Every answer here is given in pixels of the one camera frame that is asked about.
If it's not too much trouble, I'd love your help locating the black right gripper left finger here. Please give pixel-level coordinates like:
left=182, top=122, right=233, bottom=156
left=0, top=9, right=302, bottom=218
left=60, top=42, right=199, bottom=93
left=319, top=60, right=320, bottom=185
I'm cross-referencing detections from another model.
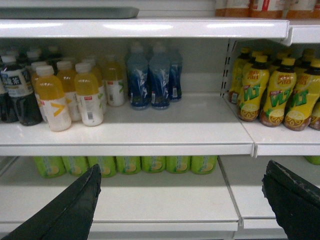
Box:
left=3, top=164, right=102, bottom=240

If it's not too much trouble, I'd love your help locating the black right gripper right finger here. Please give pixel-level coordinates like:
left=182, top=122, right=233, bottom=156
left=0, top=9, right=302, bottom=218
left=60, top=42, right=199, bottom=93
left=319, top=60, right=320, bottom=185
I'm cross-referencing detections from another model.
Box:
left=262, top=160, right=320, bottom=240

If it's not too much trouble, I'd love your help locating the grey silver tray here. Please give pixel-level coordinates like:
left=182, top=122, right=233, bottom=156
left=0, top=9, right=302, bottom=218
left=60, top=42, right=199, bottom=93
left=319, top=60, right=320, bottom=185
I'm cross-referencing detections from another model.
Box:
left=0, top=6, right=140, bottom=20

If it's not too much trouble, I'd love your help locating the green drink bottle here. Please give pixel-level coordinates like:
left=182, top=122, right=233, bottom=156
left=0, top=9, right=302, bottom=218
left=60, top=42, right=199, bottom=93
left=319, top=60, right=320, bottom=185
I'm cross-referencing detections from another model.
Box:
left=190, top=155, right=218, bottom=175
left=166, top=155, right=191, bottom=174
left=62, top=156, right=89, bottom=177
left=141, top=155, right=166, bottom=173
left=32, top=156, right=66, bottom=179
left=115, top=156, right=141, bottom=175
left=87, top=156, right=117, bottom=178

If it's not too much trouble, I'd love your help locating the white right shelf board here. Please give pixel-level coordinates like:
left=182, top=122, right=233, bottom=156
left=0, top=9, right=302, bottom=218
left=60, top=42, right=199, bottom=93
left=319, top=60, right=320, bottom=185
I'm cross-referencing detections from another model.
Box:
left=213, top=96, right=320, bottom=158

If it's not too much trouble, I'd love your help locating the white lower shelf board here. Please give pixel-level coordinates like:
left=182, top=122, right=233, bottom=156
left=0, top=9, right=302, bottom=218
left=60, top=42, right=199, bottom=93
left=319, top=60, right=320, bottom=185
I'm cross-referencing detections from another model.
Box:
left=0, top=160, right=239, bottom=233

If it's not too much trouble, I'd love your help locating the yellow lemon tea bottle right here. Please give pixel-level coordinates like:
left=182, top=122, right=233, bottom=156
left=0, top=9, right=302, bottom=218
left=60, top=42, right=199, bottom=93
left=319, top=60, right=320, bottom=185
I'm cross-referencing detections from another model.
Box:
left=284, top=58, right=320, bottom=132

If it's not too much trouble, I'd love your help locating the yellow lemon tea bottle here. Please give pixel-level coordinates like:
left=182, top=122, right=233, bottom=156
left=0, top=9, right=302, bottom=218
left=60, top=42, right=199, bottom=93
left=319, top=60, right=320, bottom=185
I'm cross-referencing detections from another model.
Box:
left=237, top=55, right=270, bottom=122
left=259, top=57, right=297, bottom=127
left=284, top=58, right=320, bottom=132

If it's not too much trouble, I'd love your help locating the yellow lemon tea bottle centre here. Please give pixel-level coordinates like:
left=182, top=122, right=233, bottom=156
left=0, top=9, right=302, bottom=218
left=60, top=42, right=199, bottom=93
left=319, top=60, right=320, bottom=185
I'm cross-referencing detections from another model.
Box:
left=259, top=57, right=297, bottom=127

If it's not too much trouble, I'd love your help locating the orange juice bottle front left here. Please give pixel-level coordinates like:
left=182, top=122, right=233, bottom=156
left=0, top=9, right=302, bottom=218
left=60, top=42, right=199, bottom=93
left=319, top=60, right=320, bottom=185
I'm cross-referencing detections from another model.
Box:
left=36, top=65, right=72, bottom=132

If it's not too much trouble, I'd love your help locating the orange juice bottle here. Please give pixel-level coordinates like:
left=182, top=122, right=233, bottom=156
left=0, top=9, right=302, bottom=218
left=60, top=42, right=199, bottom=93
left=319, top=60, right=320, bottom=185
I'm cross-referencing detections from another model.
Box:
left=36, top=65, right=72, bottom=132
left=56, top=60, right=82, bottom=122
left=74, top=62, right=104, bottom=127
left=102, top=54, right=125, bottom=107

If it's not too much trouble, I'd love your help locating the yellow lemon tea bottle left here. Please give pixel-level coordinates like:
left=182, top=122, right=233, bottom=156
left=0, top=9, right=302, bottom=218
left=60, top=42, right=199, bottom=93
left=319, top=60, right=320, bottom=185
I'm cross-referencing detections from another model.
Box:
left=237, top=55, right=270, bottom=122

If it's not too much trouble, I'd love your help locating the orange juice bottle front right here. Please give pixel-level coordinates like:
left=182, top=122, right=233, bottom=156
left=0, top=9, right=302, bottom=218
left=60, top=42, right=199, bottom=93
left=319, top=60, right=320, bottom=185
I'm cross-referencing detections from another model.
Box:
left=74, top=62, right=104, bottom=127

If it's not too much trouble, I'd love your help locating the dark tea bottle front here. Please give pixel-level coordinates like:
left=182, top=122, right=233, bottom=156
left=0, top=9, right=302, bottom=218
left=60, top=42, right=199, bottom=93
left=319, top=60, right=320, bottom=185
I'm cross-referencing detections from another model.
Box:
left=0, top=55, right=43, bottom=126

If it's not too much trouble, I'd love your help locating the dark tea bottle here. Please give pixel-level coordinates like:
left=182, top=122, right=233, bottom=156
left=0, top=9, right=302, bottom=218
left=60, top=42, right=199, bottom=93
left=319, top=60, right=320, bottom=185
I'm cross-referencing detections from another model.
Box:
left=0, top=56, right=20, bottom=124
left=0, top=55, right=43, bottom=126

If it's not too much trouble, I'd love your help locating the orange juice bottle middle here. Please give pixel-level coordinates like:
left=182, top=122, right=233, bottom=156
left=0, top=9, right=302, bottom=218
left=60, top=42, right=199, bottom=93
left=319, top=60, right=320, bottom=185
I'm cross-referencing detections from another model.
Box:
left=56, top=60, right=82, bottom=122

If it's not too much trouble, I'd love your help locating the dark tea bottle left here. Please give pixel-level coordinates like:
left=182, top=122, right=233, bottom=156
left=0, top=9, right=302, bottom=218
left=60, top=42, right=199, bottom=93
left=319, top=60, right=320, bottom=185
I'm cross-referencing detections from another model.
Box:
left=0, top=56, right=20, bottom=124

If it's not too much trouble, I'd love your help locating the orange juice bottle back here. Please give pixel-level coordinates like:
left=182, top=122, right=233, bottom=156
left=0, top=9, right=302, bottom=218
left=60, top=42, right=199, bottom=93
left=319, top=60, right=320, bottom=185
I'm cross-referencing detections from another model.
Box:
left=102, top=54, right=125, bottom=107

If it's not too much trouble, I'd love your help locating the blue water bottle right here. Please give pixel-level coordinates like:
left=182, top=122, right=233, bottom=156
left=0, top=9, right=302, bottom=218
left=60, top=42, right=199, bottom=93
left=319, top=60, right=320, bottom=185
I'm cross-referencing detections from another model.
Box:
left=168, top=47, right=183, bottom=102

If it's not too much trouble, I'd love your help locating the blue water bottle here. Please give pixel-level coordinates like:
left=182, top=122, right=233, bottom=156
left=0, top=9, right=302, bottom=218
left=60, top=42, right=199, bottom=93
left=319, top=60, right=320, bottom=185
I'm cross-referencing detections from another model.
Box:
left=127, top=41, right=150, bottom=110
left=149, top=41, right=170, bottom=110
left=168, top=47, right=183, bottom=102

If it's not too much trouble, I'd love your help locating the blue water bottle left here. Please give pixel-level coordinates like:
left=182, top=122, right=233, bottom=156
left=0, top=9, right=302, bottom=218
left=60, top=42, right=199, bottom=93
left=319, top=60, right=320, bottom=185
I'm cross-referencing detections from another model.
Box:
left=127, top=41, right=150, bottom=110

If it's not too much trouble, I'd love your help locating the blue water bottle middle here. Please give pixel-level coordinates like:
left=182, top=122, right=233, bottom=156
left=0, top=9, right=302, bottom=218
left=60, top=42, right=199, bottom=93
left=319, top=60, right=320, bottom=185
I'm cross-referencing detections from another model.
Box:
left=149, top=41, right=170, bottom=110

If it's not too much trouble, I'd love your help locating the orange drink bottles top shelf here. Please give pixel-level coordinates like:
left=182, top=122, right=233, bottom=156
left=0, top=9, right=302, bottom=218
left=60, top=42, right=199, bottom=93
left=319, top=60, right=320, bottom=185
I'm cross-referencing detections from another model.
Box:
left=215, top=0, right=320, bottom=20

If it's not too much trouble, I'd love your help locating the white upper shelf board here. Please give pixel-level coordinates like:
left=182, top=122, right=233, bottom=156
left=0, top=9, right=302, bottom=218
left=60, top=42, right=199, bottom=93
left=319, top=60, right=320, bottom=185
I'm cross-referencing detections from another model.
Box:
left=0, top=18, right=290, bottom=43

